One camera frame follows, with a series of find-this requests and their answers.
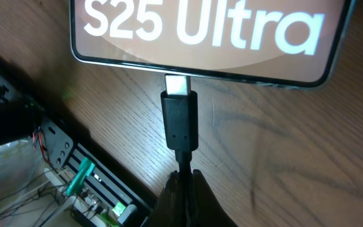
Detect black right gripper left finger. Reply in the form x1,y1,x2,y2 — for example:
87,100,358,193
143,171,182,227

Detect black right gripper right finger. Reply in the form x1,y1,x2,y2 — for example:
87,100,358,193
189,170,237,227

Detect black USB charging cable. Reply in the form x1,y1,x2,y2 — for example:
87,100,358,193
160,74,199,227

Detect Galaxy S25 Ultra smartphone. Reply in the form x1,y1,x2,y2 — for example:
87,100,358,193
69,0,355,88

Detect green clamp handle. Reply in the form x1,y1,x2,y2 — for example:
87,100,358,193
66,158,95,197

